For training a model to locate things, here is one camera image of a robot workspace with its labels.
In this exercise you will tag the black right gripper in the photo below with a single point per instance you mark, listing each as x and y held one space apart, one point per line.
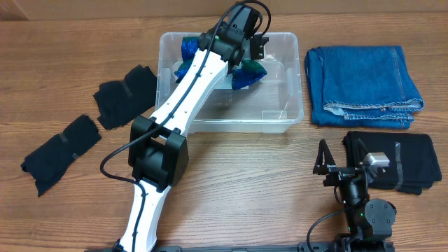
337 173

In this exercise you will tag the green blue sequin cloth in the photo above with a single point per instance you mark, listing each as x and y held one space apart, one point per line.
249 73

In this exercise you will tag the large black cloth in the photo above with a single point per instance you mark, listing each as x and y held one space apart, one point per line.
413 163

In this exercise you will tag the blue denim jeans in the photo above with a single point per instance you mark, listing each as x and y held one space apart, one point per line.
361 86

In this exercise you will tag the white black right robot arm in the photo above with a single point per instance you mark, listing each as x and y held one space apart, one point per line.
369 221

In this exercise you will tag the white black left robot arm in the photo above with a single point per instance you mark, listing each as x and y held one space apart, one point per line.
158 149

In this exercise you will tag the clear plastic storage bin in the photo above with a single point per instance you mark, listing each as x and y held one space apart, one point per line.
206 102

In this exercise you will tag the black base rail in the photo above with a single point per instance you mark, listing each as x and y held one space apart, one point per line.
300 247

